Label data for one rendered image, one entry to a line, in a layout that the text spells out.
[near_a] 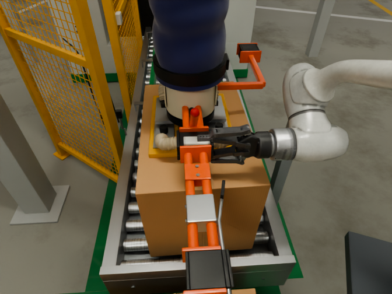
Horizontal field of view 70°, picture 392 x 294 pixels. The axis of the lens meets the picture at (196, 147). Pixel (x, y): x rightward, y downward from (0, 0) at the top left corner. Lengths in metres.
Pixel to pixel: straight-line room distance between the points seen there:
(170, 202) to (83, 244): 1.14
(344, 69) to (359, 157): 1.87
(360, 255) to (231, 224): 0.41
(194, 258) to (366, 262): 0.65
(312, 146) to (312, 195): 1.39
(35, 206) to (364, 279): 1.81
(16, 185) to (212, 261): 1.57
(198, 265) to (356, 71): 0.53
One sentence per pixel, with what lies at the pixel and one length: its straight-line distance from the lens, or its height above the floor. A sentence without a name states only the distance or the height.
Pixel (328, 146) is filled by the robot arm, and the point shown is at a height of 1.10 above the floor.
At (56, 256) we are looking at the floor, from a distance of 1.95.
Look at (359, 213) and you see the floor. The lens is 2.20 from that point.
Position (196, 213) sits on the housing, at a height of 1.09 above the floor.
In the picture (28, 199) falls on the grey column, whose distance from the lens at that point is 2.05.
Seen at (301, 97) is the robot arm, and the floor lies 1.18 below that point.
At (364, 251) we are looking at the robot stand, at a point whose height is 0.75.
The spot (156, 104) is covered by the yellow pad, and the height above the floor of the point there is 0.97.
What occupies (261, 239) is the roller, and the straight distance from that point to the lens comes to 1.23.
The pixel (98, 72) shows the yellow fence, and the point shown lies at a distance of 1.39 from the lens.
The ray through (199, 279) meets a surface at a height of 1.10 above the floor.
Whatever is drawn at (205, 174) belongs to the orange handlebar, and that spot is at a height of 1.09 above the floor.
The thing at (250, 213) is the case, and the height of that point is 0.80.
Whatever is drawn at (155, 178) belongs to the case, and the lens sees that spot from 0.86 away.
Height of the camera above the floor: 1.60
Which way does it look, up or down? 43 degrees down
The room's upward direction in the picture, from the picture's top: straight up
